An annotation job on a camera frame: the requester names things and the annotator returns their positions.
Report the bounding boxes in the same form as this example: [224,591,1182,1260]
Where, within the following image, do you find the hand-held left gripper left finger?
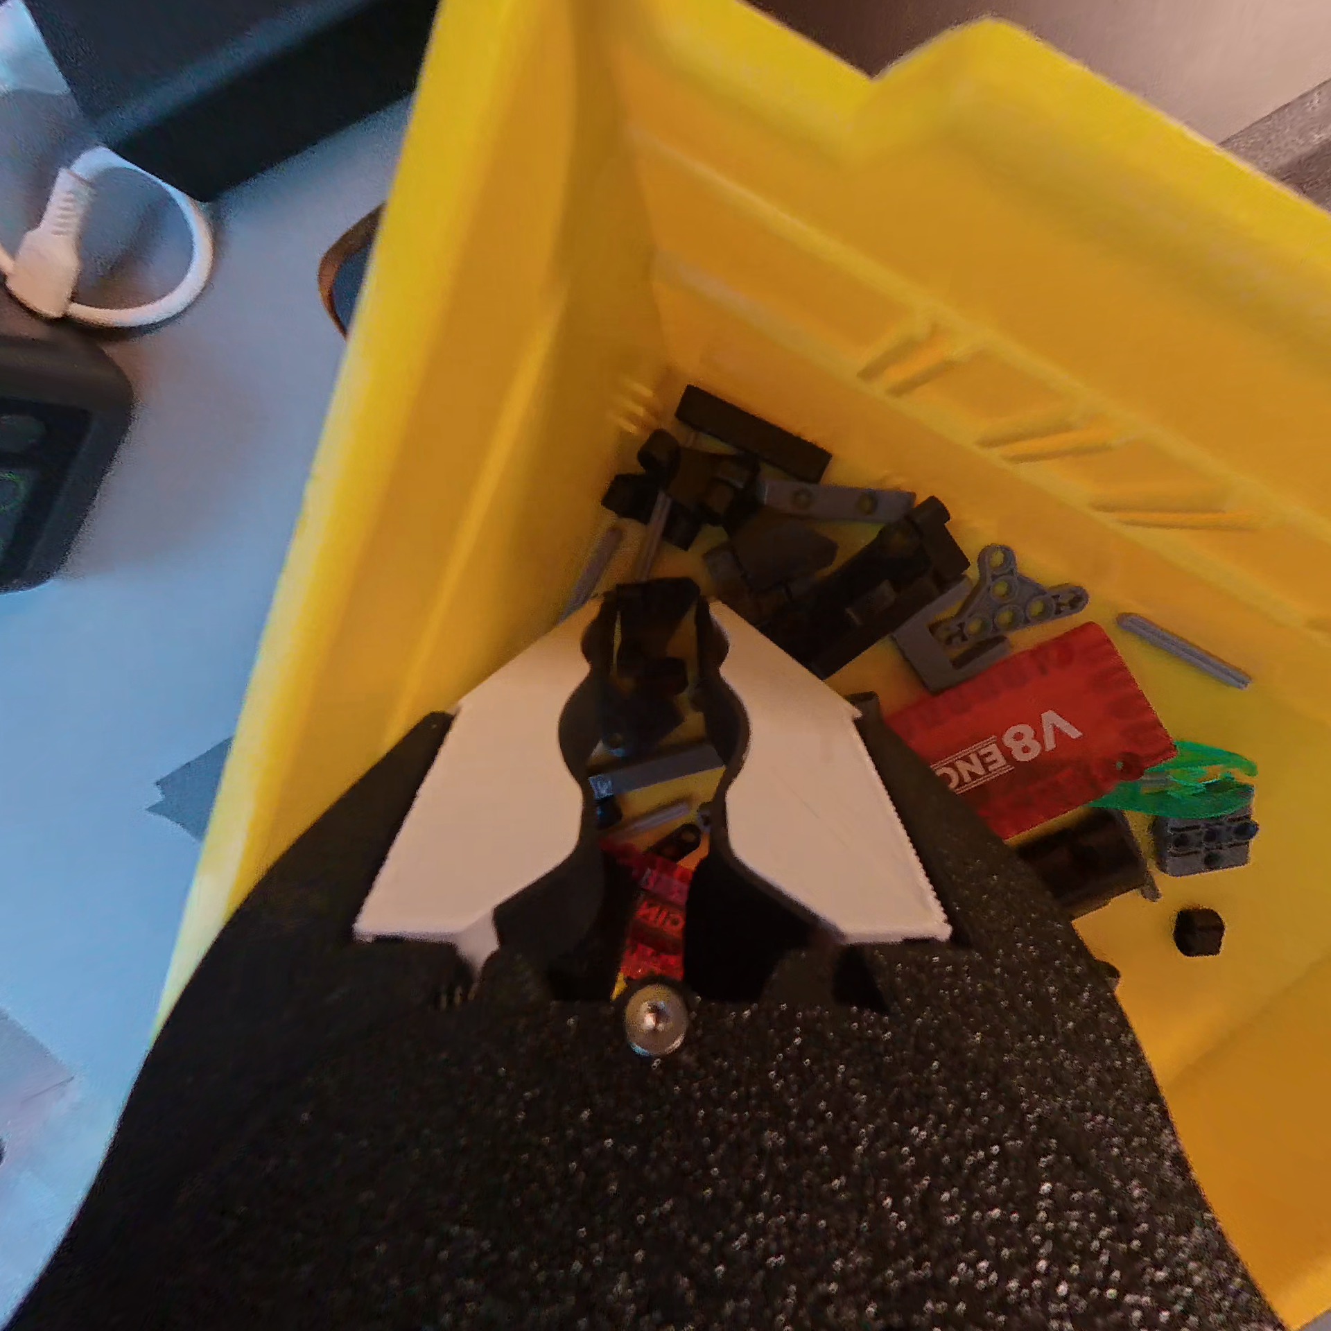
[355,604,626,974]

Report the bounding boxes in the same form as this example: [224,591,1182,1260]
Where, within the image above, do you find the yellow plastic bin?
[157,0,1331,1331]

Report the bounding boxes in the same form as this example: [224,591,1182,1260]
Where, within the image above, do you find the black studded block piece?
[593,578,713,754]

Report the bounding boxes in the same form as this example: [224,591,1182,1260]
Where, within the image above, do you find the pile of black red parts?
[563,385,1260,979]

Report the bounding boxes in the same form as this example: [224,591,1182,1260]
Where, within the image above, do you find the black electronic device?
[0,312,137,594]

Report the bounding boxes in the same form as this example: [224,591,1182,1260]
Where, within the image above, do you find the green plastic part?
[1092,743,1260,816]

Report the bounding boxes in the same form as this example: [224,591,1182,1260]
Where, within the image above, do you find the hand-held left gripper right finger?
[688,604,959,962]

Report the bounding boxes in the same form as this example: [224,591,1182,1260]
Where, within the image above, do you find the white cable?
[0,146,216,334]

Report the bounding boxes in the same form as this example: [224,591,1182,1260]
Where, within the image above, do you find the dark flat object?
[22,0,449,206]

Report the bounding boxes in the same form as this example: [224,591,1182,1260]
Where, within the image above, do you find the grey desk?
[0,93,449,1331]

